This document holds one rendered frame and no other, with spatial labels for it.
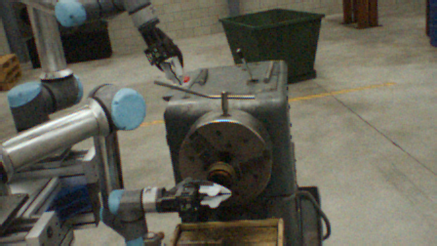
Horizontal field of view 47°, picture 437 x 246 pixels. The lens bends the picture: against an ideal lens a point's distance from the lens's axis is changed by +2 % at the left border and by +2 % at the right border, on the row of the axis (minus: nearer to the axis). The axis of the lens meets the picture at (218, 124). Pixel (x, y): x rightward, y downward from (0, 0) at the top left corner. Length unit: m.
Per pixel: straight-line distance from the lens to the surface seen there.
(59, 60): 1.91
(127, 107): 1.39
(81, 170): 1.86
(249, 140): 1.62
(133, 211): 1.52
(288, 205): 1.89
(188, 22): 11.68
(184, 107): 1.80
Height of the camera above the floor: 1.75
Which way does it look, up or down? 19 degrees down
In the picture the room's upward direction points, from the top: 8 degrees counter-clockwise
